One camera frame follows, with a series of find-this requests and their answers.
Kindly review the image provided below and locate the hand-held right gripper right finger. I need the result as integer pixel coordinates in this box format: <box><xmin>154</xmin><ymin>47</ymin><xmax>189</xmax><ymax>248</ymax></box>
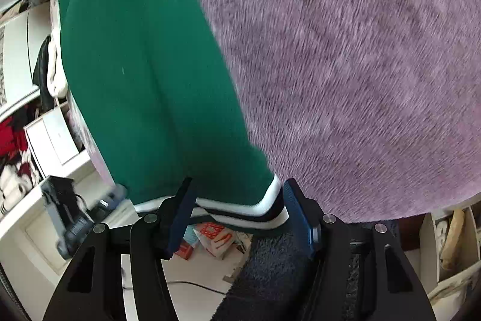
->
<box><xmin>283</xmin><ymin>178</ymin><xmax>437</xmax><ymax>321</ymax></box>

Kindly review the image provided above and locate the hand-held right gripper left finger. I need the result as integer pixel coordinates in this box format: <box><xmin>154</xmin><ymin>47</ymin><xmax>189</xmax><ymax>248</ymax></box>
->
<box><xmin>42</xmin><ymin>177</ymin><xmax>197</xmax><ymax>321</ymax></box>

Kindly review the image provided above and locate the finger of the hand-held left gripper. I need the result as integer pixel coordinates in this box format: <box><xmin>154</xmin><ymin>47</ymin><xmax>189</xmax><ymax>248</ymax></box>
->
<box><xmin>94</xmin><ymin>184</ymin><xmax>128</xmax><ymax>218</ymax></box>

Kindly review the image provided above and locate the green and cream varsity jacket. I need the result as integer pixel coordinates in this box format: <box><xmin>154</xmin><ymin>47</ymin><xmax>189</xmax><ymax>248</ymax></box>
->
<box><xmin>54</xmin><ymin>0</ymin><xmax>290</xmax><ymax>233</ymax></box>

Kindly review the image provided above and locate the red and teal box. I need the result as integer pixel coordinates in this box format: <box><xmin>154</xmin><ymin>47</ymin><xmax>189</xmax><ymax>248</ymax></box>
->
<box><xmin>176</xmin><ymin>231</ymin><xmax>200</xmax><ymax>261</ymax></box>

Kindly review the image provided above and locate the white bag with orange print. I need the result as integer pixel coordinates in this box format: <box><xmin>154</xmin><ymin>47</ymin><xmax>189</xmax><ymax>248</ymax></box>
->
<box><xmin>195</xmin><ymin>222</ymin><xmax>247</xmax><ymax>261</ymax></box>

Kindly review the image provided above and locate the white box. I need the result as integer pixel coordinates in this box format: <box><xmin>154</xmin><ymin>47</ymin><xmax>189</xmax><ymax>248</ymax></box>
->
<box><xmin>24</xmin><ymin>106</ymin><xmax>91</xmax><ymax>171</ymax></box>

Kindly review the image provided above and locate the red hanging coat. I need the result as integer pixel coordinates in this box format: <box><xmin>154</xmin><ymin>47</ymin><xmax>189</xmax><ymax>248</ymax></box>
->
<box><xmin>0</xmin><ymin>118</ymin><xmax>31</xmax><ymax>175</ymax></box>

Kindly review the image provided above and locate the white shoe rack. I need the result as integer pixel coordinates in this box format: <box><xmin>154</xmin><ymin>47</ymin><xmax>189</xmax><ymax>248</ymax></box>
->
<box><xmin>419</xmin><ymin>206</ymin><xmax>481</xmax><ymax>307</ymax></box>

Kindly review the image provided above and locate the black folded jacket white lining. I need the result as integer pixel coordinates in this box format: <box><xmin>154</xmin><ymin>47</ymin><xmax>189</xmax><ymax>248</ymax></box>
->
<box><xmin>32</xmin><ymin>35</ymin><xmax>70</xmax><ymax>113</ymax></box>

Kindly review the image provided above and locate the beige slipper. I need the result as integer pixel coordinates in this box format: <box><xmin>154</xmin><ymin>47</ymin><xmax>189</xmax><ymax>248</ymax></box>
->
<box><xmin>440</xmin><ymin>210</ymin><xmax>467</xmax><ymax>271</ymax></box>

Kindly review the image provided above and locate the floral purple blanket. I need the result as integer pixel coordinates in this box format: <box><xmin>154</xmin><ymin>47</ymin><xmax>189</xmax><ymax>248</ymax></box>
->
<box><xmin>49</xmin><ymin>0</ymin><xmax>481</xmax><ymax>224</ymax></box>

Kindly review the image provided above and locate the black cable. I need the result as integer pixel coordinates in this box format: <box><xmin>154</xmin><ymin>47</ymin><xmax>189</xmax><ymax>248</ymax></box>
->
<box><xmin>122</xmin><ymin>279</ymin><xmax>231</xmax><ymax>295</ymax></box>

